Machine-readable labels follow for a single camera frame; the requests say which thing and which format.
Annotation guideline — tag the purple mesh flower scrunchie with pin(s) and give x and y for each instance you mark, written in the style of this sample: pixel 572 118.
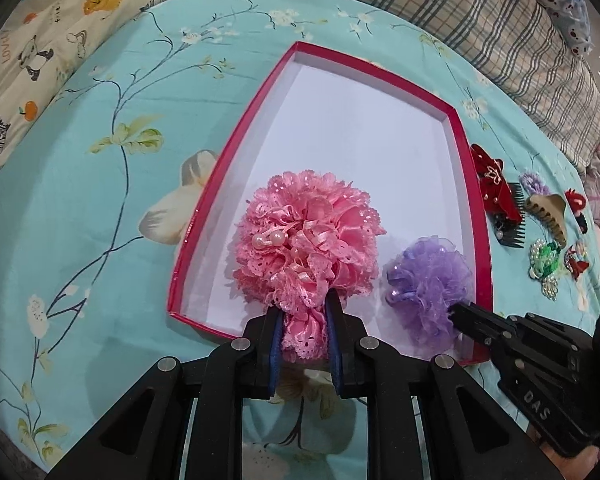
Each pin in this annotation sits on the purple mesh flower scrunchie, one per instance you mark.
pixel 424 282

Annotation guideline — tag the red shallow cardboard box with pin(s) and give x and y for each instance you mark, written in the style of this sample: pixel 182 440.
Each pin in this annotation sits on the red shallow cardboard box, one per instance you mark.
pixel 331 113

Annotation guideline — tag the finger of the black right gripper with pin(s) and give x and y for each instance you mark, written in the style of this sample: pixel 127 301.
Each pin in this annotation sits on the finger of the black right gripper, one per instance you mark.
pixel 482 326

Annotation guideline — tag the teal floral bed sheet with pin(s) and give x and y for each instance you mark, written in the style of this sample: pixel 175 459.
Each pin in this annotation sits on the teal floral bed sheet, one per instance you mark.
pixel 83 279

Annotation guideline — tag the red mushroom hair clip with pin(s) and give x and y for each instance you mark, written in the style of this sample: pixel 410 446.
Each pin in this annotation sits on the red mushroom hair clip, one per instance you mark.
pixel 577 204

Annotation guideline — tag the plaid folded blanket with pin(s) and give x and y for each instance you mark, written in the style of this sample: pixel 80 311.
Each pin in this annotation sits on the plaid folded blanket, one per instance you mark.
pixel 515 44

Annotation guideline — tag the small red bow clip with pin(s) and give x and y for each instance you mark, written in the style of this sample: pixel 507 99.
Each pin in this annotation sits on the small red bow clip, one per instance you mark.
pixel 576 259

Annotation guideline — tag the black hair comb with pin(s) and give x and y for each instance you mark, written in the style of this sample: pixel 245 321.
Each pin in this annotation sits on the black hair comb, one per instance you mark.
pixel 510 233

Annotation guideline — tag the person's right hand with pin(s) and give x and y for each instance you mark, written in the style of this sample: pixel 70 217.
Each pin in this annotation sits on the person's right hand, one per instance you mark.
pixel 574 468

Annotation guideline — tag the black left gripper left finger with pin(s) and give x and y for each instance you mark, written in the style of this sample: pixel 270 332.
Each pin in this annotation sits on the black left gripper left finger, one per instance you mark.
pixel 244 368

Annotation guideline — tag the purple braided scrunchie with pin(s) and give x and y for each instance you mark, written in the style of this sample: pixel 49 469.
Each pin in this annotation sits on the purple braided scrunchie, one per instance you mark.
pixel 533 184

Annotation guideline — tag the beige claw hair clip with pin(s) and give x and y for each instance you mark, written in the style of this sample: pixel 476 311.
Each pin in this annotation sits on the beige claw hair clip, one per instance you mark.
pixel 550 210

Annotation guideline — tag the red velvet bow hair clip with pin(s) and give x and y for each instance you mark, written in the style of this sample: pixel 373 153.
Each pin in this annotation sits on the red velvet bow hair clip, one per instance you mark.
pixel 498 199

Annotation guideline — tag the cartoon panda print pillow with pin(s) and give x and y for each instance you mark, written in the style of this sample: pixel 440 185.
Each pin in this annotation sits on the cartoon panda print pillow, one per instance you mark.
pixel 42 43

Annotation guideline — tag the pink lace flower scrunchie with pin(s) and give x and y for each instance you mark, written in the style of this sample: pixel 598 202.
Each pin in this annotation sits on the pink lace flower scrunchie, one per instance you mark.
pixel 302 235

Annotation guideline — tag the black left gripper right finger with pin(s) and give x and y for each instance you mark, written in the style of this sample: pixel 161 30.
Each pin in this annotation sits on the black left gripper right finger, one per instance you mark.
pixel 363 366

